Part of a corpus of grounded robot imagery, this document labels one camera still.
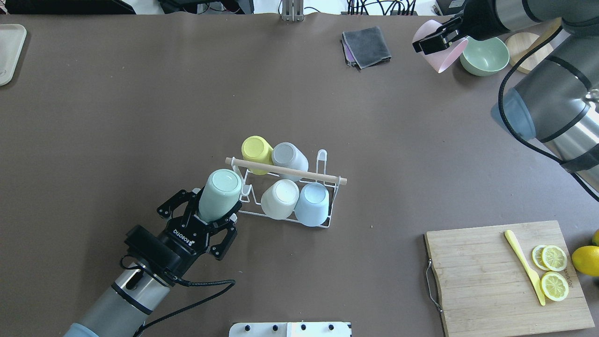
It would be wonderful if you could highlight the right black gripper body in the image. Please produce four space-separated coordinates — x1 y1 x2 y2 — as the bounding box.
458 0 509 41

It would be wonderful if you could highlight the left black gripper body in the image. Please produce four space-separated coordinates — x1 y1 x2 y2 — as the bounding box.
125 216 220 286

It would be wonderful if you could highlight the pink cup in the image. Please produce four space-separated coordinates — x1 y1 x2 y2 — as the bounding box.
412 20 469 74

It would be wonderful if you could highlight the mint green cup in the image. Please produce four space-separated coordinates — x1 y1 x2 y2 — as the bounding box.
197 168 242 222

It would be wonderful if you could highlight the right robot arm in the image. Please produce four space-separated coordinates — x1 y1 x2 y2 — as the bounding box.
412 0 599 199

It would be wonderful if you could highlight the white cup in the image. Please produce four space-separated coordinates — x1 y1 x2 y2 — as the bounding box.
260 179 300 220

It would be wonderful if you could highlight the light blue cup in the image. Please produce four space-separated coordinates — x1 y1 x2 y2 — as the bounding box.
294 182 329 227

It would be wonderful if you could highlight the yellow cup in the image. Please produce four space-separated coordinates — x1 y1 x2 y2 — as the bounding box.
241 136 274 166

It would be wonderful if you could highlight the grey cup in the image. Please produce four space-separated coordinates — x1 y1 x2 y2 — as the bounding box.
271 142 309 171

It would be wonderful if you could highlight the green bowl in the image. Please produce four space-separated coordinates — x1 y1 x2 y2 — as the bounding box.
460 37 511 77

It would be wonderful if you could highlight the grey cloth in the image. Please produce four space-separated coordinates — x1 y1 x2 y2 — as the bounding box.
342 26 392 70

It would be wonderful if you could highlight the purple cloth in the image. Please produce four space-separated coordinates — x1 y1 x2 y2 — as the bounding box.
340 39 360 70

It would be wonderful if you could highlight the cream tray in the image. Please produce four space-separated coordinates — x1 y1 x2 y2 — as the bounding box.
0 24 27 86

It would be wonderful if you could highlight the lemon slice lower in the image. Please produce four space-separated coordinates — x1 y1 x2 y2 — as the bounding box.
531 245 549 271

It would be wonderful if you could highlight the lemon slice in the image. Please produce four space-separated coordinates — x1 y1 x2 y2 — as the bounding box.
541 271 569 301
541 245 568 272
531 245 549 271

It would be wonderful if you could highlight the lemon slice middle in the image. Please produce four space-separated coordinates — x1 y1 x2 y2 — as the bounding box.
541 245 568 272

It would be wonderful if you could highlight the yellow lemon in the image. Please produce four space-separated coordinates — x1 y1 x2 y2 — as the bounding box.
571 245 599 277
591 229 599 247

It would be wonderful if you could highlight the wooden cutting board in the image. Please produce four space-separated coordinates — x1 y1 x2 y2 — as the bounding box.
424 220 595 337

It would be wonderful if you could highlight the yellow plastic knife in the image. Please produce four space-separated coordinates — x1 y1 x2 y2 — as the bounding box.
504 230 546 306

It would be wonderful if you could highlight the lemon slice top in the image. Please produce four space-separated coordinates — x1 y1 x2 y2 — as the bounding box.
541 271 569 301

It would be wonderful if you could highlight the white wire cup rack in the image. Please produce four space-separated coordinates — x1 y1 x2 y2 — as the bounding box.
225 143 347 228

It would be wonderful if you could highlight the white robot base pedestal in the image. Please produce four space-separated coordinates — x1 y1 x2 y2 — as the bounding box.
228 321 352 337

